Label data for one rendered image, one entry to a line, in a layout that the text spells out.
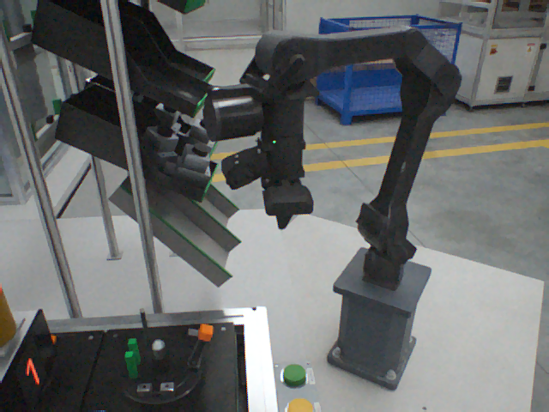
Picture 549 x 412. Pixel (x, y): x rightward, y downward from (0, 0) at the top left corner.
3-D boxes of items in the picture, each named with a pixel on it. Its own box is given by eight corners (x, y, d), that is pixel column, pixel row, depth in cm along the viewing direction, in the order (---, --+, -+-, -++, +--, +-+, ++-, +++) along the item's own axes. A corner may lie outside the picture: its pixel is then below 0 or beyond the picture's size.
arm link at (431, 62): (420, 82, 73) (430, 11, 67) (458, 95, 66) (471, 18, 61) (253, 111, 63) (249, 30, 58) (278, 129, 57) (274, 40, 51)
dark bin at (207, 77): (212, 78, 99) (224, 46, 96) (198, 94, 88) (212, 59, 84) (90, 21, 95) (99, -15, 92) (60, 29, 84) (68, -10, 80)
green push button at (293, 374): (304, 370, 79) (304, 362, 78) (307, 389, 76) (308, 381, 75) (281, 372, 79) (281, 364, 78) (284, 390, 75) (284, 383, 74)
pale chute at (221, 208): (228, 219, 117) (240, 209, 116) (219, 247, 106) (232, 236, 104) (142, 144, 109) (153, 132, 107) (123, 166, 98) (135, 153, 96)
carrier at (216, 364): (234, 329, 88) (231, 277, 82) (238, 443, 68) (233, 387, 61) (108, 336, 86) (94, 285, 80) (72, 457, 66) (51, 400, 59)
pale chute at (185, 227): (228, 251, 105) (242, 240, 103) (218, 288, 93) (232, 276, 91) (131, 170, 96) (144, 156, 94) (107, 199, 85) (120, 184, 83)
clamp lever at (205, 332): (199, 357, 76) (213, 325, 73) (198, 366, 74) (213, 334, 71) (178, 353, 75) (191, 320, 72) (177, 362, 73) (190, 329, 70)
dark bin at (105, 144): (214, 173, 94) (228, 143, 91) (201, 203, 83) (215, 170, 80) (86, 115, 90) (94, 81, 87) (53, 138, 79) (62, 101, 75)
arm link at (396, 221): (434, 57, 71) (403, 51, 68) (469, 66, 65) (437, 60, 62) (377, 234, 84) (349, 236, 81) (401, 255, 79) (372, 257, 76)
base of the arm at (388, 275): (406, 272, 86) (410, 245, 83) (395, 291, 81) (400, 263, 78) (371, 261, 89) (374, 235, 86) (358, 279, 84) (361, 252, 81)
